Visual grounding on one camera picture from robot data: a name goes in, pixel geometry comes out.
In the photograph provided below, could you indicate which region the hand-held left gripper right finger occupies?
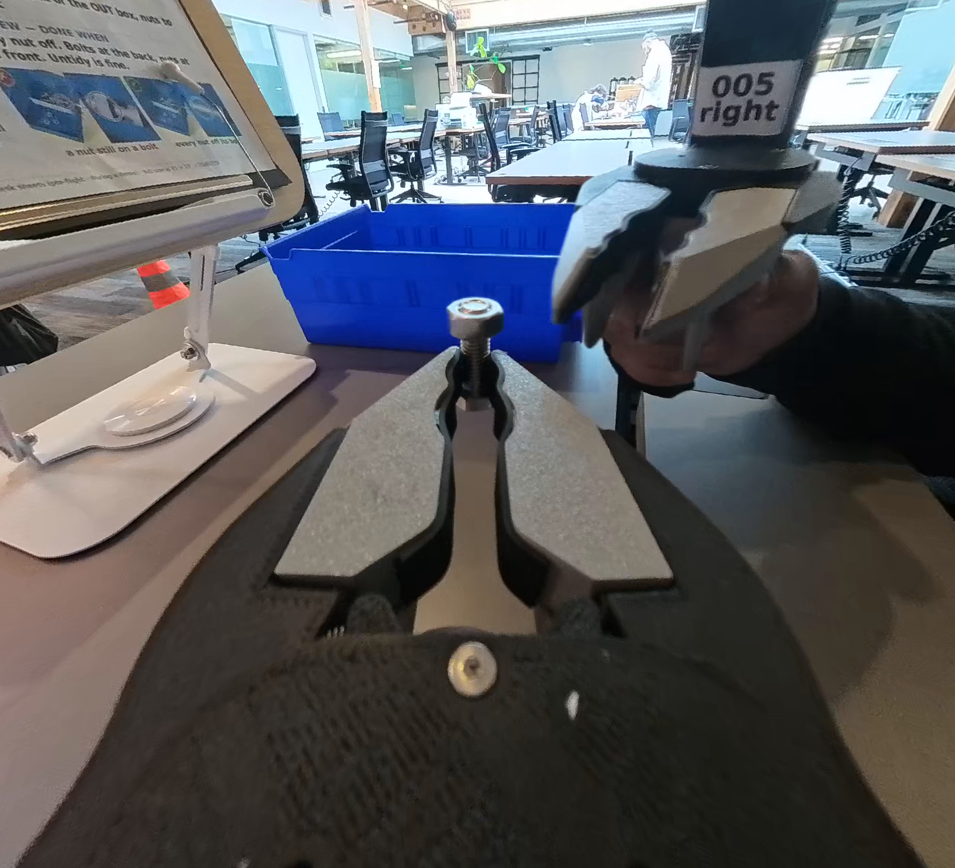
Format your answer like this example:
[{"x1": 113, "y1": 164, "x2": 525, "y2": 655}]
[{"x1": 488, "y1": 352, "x2": 677, "y2": 606}]

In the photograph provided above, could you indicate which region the wooden desk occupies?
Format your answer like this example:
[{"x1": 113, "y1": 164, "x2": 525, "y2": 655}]
[
  {"x1": 806, "y1": 129, "x2": 955, "y2": 171},
  {"x1": 873, "y1": 153, "x2": 955, "y2": 287},
  {"x1": 485, "y1": 137, "x2": 676, "y2": 202}
]

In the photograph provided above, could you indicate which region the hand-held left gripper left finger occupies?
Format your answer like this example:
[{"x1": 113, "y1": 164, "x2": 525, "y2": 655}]
[{"x1": 273, "y1": 348, "x2": 458, "y2": 585}]

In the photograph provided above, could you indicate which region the person's right forearm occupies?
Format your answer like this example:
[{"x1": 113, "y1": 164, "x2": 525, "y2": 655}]
[{"x1": 716, "y1": 275, "x2": 955, "y2": 479}]

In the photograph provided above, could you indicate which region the printed instruction sheet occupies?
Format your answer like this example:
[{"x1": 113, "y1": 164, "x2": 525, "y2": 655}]
[{"x1": 0, "y1": 0, "x2": 281, "y2": 193}]

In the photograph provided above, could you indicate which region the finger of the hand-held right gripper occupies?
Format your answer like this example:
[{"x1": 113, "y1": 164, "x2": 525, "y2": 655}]
[
  {"x1": 640, "y1": 187, "x2": 796, "y2": 371},
  {"x1": 552, "y1": 170, "x2": 671, "y2": 348}
]

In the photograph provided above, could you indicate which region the steel hex nut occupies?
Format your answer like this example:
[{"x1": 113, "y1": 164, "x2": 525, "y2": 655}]
[{"x1": 447, "y1": 298, "x2": 505, "y2": 336}]

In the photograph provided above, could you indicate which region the steel hex bolt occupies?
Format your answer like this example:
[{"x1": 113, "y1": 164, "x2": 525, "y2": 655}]
[{"x1": 457, "y1": 299, "x2": 495, "y2": 412}]

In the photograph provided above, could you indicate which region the green hanging decoration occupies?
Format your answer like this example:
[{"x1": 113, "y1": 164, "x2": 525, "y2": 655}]
[{"x1": 466, "y1": 36, "x2": 510, "y2": 91}]

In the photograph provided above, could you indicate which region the person's right hand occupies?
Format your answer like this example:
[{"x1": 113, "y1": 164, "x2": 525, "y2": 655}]
[{"x1": 603, "y1": 249, "x2": 822, "y2": 395}]

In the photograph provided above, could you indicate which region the blue plastic bin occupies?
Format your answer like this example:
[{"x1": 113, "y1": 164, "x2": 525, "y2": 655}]
[{"x1": 263, "y1": 202, "x2": 584, "y2": 365}]

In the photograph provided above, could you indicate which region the wooden support post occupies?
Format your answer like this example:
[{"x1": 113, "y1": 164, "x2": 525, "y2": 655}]
[{"x1": 876, "y1": 62, "x2": 955, "y2": 229}]

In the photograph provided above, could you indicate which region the white tabletop stand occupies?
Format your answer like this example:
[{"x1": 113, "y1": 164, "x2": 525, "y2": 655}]
[{"x1": 0, "y1": 167, "x2": 318, "y2": 560}]

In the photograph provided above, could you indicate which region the orange traffic cone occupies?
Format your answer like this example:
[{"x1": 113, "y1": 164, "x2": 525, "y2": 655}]
[{"x1": 136, "y1": 260, "x2": 192, "y2": 311}]

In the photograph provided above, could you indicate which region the black mesh office chair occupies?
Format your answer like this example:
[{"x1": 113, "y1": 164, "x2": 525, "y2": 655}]
[
  {"x1": 390, "y1": 108, "x2": 443, "y2": 205},
  {"x1": 327, "y1": 110, "x2": 394, "y2": 214}
]

